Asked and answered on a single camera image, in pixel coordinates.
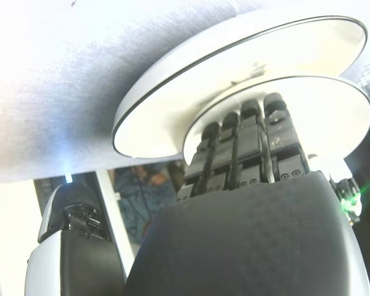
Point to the person in blue jeans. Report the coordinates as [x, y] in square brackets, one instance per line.
[132, 197]

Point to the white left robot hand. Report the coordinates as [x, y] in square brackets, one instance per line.
[234, 240]

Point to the white robot lift column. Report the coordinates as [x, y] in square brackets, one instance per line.
[111, 200]

